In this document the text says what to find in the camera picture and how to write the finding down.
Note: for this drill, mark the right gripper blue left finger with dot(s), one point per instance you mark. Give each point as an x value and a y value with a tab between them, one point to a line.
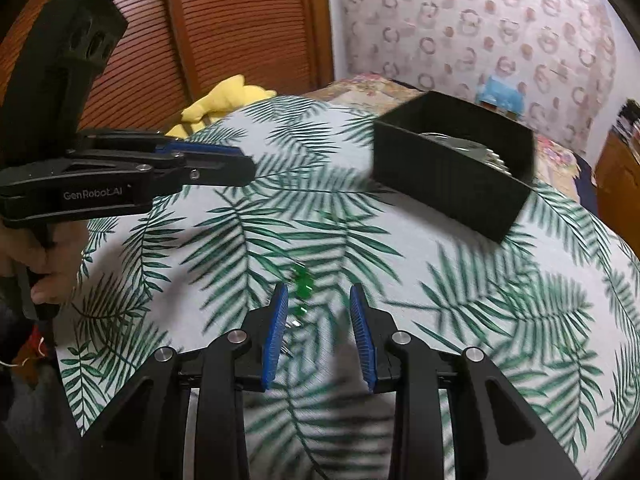
272	341

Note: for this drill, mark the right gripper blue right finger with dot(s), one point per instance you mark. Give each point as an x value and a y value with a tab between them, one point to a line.
358	307

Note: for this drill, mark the green jade pendant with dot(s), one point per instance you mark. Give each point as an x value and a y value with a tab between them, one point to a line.
303	289

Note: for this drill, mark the black square jewelry box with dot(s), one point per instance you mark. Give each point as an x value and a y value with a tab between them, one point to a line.
486	200

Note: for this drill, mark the silver metal bangle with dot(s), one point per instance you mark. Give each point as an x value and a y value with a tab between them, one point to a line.
462	145

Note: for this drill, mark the person's left hand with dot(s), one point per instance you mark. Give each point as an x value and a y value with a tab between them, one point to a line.
57	265

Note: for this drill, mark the yellow pikachu plush toy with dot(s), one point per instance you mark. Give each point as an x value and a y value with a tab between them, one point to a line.
227	96

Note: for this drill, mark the brown louvered wardrobe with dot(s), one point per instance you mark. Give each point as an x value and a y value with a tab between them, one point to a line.
175	51

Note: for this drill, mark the floral bed blanket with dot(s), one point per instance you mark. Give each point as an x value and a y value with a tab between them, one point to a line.
555	165

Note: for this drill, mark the blue plush toy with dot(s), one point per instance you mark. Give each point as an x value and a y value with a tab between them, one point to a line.
496	95

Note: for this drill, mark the wooden cabinet counter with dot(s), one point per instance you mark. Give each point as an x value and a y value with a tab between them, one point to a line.
618	197

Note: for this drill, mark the pink circle pattern curtain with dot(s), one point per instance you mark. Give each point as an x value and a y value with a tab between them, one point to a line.
559	54

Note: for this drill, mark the stack of folded clothes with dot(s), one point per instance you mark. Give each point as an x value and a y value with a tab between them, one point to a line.
628	121

